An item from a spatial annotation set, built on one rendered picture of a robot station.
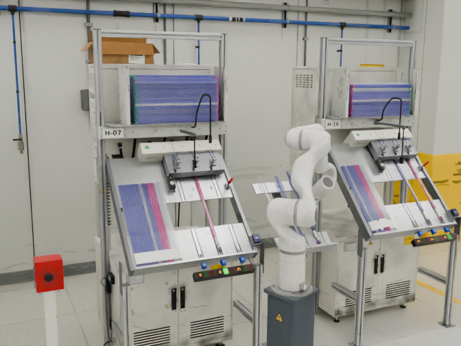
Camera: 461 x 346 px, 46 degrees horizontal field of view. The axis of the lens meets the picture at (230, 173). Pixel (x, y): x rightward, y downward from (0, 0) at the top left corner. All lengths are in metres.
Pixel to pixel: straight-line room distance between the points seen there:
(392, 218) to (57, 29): 2.82
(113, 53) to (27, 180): 1.58
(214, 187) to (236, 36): 2.08
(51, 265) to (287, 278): 1.14
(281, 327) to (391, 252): 1.57
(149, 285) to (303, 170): 1.17
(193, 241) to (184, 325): 0.62
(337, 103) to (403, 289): 1.41
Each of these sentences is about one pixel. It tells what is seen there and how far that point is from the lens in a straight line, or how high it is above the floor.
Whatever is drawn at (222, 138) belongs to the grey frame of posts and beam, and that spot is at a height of 1.28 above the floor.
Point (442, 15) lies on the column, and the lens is 5.63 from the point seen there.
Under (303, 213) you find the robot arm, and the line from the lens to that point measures 2.40.
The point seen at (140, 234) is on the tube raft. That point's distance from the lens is 2.87.
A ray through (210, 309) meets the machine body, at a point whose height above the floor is 0.28.
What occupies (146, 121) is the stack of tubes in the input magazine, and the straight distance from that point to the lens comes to 3.09.
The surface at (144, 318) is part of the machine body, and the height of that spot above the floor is 0.31.
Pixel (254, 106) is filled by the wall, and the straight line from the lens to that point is 5.03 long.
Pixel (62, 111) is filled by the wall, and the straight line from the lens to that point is 4.53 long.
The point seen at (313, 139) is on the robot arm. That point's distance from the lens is 2.60.
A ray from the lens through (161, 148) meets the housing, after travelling 3.15.
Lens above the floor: 1.69
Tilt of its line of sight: 11 degrees down
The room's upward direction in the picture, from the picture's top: straight up
